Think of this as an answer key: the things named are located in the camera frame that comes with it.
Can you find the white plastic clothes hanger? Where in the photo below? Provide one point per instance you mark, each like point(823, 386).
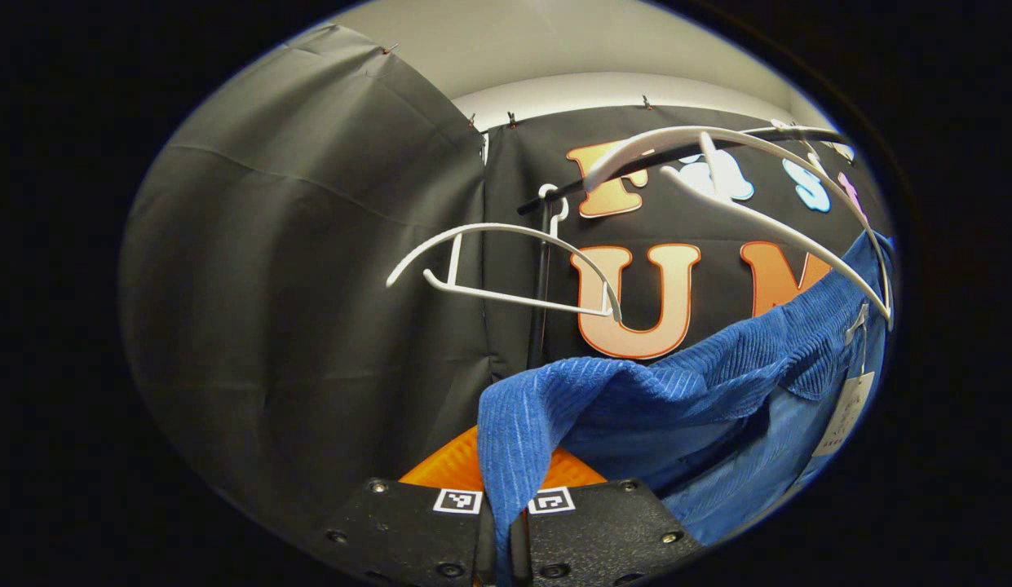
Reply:
point(506, 229)
point(618, 156)

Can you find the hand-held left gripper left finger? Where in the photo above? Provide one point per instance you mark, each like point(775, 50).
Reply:
point(399, 530)

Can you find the plain black backdrop cloth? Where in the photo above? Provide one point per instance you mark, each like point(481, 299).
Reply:
point(293, 310)

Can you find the black clothes rack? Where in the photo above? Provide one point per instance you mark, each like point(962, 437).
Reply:
point(542, 285)

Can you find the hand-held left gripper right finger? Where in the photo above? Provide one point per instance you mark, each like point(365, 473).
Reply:
point(603, 530)

